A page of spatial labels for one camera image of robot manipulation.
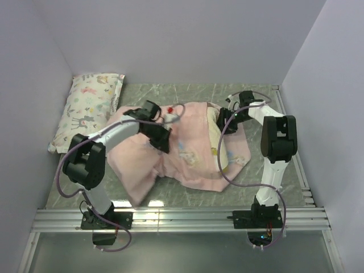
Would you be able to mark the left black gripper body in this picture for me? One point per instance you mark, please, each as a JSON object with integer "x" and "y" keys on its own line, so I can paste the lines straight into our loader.
{"x": 157, "y": 134}

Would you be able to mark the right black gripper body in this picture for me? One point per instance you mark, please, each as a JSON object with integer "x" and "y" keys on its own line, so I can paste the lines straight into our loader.
{"x": 232, "y": 126}

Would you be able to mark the cream yellow-edged pillow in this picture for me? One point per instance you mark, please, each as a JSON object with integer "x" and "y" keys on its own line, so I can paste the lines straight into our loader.
{"x": 214, "y": 136}

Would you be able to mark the pink pillowcase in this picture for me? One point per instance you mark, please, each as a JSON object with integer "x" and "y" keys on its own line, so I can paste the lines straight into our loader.
{"x": 137, "y": 164}

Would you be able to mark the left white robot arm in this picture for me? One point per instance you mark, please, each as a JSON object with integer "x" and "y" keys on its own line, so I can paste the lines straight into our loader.
{"x": 84, "y": 163}

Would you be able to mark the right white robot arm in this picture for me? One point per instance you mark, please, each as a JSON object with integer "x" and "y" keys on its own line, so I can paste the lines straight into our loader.
{"x": 278, "y": 145}

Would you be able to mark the white patterned pillow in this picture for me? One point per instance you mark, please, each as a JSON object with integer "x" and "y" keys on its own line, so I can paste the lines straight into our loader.
{"x": 92, "y": 100}

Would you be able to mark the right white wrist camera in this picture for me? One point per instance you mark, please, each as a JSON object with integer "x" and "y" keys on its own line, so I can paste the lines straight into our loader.
{"x": 232, "y": 101}

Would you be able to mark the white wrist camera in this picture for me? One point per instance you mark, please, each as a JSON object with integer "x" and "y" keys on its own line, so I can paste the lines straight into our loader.
{"x": 170, "y": 116}
{"x": 232, "y": 101}

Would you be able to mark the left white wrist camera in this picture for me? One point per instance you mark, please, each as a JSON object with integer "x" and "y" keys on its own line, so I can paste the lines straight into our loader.
{"x": 170, "y": 116}

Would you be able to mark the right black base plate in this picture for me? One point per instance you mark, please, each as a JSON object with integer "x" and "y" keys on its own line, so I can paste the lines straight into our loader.
{"x": 244, "y": 219}

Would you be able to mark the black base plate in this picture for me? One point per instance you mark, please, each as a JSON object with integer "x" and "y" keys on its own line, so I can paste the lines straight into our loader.
{"x": 91, "y": 222}
{"x": 244, "y": 219}

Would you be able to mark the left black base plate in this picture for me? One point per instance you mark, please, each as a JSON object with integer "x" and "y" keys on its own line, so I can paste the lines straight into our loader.
{"x": 91, "y": 222}

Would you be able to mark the aluminium mounting rail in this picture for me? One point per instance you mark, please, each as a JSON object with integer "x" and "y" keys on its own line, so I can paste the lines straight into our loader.
{"x": 177, "y": 220}

